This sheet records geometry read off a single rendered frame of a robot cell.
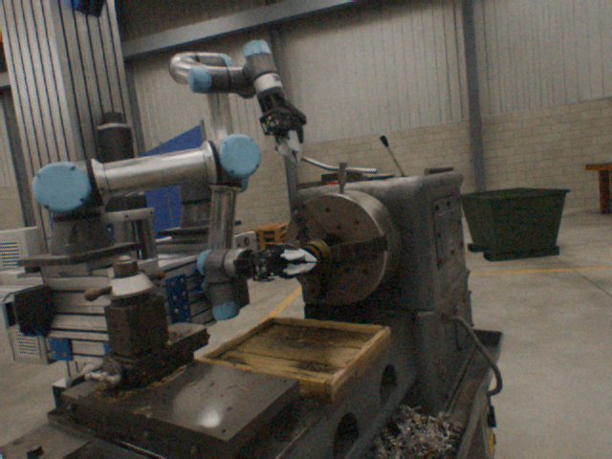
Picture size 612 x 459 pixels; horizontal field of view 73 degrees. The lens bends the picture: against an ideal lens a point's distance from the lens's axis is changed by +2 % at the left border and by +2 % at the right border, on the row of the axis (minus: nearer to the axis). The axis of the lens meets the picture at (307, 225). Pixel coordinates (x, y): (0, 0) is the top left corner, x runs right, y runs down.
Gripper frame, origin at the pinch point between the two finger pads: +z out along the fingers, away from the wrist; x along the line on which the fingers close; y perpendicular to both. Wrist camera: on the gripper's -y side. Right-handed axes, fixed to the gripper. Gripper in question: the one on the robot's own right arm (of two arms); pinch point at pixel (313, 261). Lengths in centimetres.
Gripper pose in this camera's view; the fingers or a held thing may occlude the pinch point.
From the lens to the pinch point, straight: 100.0
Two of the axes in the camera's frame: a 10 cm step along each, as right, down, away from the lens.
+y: -5.4, 1.5, -8.3
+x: -1.2, -9.9, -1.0
